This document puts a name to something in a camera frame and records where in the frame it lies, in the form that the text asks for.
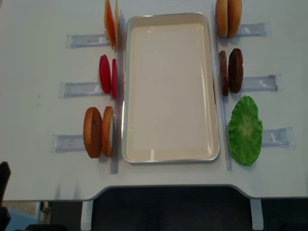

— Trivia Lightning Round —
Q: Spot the bread slice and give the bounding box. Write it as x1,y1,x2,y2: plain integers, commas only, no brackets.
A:
102,106,114,157
83,107,102,158

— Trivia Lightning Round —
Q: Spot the inner red tomato slice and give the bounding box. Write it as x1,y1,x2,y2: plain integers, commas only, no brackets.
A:
111,59,117,99

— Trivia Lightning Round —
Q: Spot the red tomato slice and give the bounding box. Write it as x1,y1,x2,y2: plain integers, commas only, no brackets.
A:
111,59,117,99
99,55,111,94

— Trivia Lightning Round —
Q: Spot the outer red tomato slice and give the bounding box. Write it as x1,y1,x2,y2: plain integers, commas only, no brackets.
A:
99,55,111,94

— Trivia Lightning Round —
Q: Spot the inner brown meat patty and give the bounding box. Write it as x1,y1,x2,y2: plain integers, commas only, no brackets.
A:
219,51,229,96

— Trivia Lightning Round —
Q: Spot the brown meat patty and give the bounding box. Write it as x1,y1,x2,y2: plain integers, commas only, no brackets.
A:
228,48,244,93
219,51,229,96

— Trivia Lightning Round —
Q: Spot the green lettuce leaf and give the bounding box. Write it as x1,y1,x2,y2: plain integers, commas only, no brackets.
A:
228,96,263,166

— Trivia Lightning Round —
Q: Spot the outer brown meat patty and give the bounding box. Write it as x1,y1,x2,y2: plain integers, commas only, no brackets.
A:
228,48,244,93

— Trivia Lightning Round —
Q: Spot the outer orange cheese slice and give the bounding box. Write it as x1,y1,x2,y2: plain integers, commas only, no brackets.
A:
104,0,115,50

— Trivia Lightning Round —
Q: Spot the cream rectangular metal tray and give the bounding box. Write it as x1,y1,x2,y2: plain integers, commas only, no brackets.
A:
122,13,220,163

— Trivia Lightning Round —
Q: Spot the left clear acrylic rack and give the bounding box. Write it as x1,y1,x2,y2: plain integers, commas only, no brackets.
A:
51,9,127,175

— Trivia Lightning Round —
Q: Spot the clear acrylic rack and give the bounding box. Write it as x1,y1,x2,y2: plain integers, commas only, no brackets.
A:
51,9,127,175
211,6,295,171

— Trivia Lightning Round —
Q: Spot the left white table leg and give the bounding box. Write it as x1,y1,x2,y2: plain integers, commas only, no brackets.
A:
80,201,93,231

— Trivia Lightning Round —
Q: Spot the white table leg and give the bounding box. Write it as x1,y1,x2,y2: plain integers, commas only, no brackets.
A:
250,199,264,231
80,201,93,231

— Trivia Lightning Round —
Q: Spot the right clear acrylic rack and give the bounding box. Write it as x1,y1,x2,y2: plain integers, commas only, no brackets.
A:
211,6,295,171

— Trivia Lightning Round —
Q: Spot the inner right bun slice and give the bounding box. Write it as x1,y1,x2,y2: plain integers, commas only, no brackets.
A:
215,0,228,38

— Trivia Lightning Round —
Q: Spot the bun slice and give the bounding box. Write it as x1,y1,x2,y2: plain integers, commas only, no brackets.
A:
215,0,228,38
227,0,242,38

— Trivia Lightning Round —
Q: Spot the outer right bun slice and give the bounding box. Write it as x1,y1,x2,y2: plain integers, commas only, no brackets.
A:
227,0,242,38

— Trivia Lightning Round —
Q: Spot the right white table leg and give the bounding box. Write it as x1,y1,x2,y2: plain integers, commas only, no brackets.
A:
250,199,264,231

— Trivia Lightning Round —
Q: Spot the dark object bottom left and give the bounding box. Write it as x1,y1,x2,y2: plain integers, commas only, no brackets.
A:
0,162,11,203

